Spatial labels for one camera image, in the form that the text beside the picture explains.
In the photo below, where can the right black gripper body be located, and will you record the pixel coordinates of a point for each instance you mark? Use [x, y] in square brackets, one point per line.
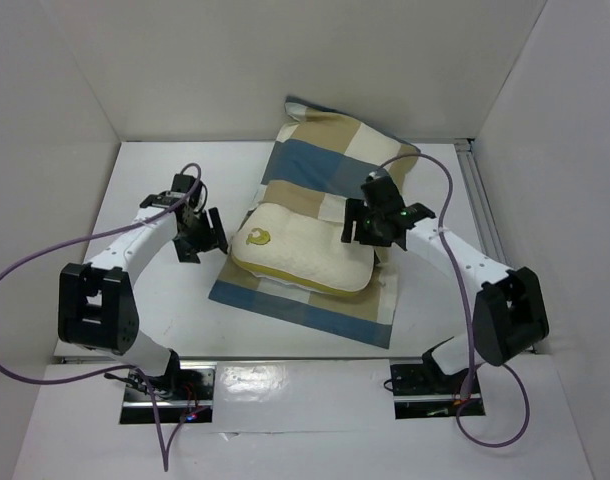
[364, 228]

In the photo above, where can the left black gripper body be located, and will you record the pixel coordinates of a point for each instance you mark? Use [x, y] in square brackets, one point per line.
[199, 237]

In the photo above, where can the cream pillow with yellow edge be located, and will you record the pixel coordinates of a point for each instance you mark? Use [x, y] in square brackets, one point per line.
[285, 246]

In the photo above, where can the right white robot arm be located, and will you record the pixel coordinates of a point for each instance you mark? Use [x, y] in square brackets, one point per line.
[504, 307]

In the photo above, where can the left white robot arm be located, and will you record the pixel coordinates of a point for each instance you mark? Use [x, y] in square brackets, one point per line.
[97, 308]

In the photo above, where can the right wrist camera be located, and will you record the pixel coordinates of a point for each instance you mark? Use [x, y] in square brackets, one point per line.
[382, 195]

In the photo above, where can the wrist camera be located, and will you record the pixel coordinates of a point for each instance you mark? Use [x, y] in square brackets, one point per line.
[382, 195]
[184, 183]

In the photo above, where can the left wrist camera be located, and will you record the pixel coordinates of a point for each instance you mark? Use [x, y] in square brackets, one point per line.
[184, 183]

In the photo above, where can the aluminium rail right side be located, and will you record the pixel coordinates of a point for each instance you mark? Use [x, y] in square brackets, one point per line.
[489, 239]

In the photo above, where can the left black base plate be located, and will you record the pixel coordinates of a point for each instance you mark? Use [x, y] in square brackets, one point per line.
[189, 384]

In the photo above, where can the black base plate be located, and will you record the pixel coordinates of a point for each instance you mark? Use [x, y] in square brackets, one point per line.
[418, 379]
[189, 384]

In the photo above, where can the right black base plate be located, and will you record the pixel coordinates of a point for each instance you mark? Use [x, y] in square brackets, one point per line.
[418, 379]

